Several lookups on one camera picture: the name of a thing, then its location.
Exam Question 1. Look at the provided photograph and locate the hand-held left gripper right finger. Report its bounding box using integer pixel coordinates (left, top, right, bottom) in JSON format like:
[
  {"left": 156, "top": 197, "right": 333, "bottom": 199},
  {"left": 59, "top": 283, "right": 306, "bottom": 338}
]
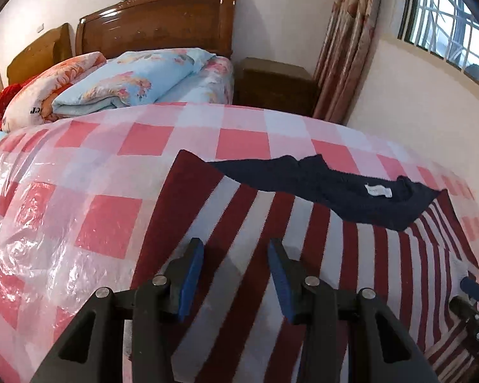
[{"left": 267, "top": 238, "right": 440, "bottom": 383}]

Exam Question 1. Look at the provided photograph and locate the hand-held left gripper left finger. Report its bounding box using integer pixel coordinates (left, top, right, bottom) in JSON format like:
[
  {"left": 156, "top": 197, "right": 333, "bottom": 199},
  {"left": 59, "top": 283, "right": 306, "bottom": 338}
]
[{"left": 30, "top": 238, "right": 205, "bottom": 383}]

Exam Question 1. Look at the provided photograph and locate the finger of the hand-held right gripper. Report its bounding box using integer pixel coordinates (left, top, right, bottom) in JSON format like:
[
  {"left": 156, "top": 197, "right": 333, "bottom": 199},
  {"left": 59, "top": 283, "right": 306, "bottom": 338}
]
[
  {"left": 460, "top": 273, "right": 479, "bottom": 303},
  {"left": 449, "top": 295, "right": 479, "bottom": 326}
]

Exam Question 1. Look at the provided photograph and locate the red white navy striped sweater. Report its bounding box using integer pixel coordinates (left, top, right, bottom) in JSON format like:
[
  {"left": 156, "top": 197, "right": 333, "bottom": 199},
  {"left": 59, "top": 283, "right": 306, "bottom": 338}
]
[{"left": 130, "top": 149, "right": 479, "bottom": 383}]

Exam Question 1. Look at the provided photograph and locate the pink checked plastic-covered cloth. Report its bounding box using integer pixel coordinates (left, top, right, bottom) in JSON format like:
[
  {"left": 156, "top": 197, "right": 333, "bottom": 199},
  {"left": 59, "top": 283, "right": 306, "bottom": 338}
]
[{"left": 0, "top": 101, "right": 479, "bottom": 383}]

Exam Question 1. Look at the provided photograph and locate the floral bed sheet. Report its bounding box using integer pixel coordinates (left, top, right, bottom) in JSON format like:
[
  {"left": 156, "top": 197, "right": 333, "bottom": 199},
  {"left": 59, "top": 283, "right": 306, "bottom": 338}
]
[{"left": 157, "top": 56, "right": 235, "bottom": 105}]

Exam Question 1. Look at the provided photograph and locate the wooden nightstand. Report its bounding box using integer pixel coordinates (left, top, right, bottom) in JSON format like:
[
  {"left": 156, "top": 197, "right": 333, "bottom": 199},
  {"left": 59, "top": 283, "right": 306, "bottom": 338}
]
[{"left": 233, "top": 57, "right": 318, "bottom": 117}]

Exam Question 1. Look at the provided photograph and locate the blue floral quilt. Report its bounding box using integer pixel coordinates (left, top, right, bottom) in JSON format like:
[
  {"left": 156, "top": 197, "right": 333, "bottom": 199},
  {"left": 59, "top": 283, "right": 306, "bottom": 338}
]
[{"left": 52, "top": 48, "right": 217, "bottom": 119}]

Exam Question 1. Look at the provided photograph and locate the orange floral quilt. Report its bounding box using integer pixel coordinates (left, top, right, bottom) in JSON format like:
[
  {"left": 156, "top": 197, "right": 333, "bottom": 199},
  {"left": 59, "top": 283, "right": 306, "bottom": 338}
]
[{"left": 1, "top": 52, "right": 108, "bottom": 133}]

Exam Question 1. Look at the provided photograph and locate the floral curtain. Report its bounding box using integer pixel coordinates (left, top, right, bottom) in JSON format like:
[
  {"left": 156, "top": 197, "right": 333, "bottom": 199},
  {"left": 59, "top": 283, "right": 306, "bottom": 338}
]
[{"left": 312, "top": 0, "right": 385, "bottom": 125}]

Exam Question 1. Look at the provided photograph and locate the large wooden headboard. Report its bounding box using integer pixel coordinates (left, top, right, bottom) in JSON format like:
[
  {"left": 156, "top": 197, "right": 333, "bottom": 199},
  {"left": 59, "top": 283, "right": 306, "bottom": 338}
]
[{"left": 75, "top": 0, "right": 239, "bottom": 60}]

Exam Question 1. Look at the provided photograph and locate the small wooden headboard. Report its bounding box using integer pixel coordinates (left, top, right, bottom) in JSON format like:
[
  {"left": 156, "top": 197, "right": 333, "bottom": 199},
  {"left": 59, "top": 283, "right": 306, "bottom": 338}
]
[{"left": 7, "top": 23, "right": 73, "bottom": 84}]

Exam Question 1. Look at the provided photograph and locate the barred window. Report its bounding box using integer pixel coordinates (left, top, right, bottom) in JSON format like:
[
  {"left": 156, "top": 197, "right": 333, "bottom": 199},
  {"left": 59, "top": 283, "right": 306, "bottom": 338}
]
[{"left": 397, "top": 0, "right": 479, "bottom": 97}]

